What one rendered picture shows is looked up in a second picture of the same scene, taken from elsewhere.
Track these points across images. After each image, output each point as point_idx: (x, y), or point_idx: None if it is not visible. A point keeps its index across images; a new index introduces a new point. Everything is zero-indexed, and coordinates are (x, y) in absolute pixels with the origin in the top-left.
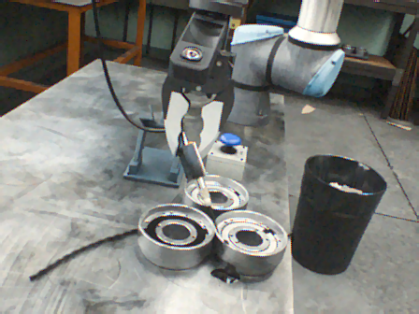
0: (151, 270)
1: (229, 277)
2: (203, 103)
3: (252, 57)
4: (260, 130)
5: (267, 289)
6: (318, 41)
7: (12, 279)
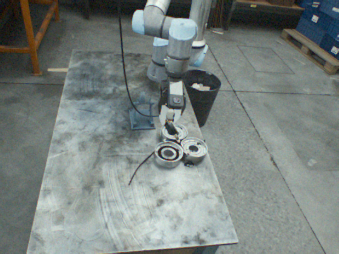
0: (164, 169)
1: (190, 165)
2: (140, 71)
3: (166, 52)
4: None
5: (204, 166)
6: (197, 45)
7: (123, 186)
